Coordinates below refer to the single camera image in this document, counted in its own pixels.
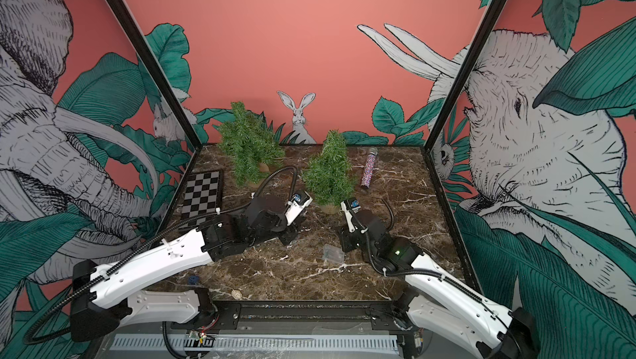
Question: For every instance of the black frame post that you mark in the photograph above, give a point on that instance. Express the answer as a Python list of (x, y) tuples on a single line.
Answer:
[(132, 30), (476, 47)]

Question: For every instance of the purple glitter tube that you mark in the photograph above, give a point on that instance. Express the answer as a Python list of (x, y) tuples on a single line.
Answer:
[(369, 168)]

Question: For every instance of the white slotted cable duct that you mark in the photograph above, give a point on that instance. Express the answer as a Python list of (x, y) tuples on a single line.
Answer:
[(304, 343)]

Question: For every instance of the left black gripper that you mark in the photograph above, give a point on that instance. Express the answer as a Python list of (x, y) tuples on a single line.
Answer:
[(288, 238)]

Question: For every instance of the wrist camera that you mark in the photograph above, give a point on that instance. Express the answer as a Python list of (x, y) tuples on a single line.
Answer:
[(350, 207), (298, 203)]

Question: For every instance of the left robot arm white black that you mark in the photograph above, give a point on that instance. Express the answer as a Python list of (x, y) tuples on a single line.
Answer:
[(110, 296)]

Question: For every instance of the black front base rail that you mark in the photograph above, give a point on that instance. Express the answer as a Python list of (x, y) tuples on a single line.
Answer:
[(226, 315)]

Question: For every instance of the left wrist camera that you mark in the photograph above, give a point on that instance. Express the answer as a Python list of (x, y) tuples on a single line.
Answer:
[(298, 203)]

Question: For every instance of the green christmas tree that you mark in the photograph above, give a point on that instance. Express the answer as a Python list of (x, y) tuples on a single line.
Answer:
[(328, 175), (249, 144)]

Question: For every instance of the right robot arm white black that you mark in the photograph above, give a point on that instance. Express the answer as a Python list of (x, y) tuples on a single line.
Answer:
[(436, 300)]

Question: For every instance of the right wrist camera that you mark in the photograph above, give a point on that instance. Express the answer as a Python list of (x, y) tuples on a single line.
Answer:
[(350, 207)]

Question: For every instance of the white round bead near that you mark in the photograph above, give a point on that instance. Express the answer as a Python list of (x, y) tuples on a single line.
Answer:
[(237, 295)]

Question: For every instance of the black white checkerboard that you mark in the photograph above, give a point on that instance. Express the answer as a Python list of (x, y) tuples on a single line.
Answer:
[(203, 193)]

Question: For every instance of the right black frame post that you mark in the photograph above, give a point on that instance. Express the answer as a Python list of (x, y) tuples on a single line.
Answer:
[(476, 47)]

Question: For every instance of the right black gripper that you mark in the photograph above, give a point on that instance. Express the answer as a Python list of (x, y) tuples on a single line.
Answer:
[(345, 236)]

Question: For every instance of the left black frame post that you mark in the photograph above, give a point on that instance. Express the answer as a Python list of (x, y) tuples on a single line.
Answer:
[(132, 30)]

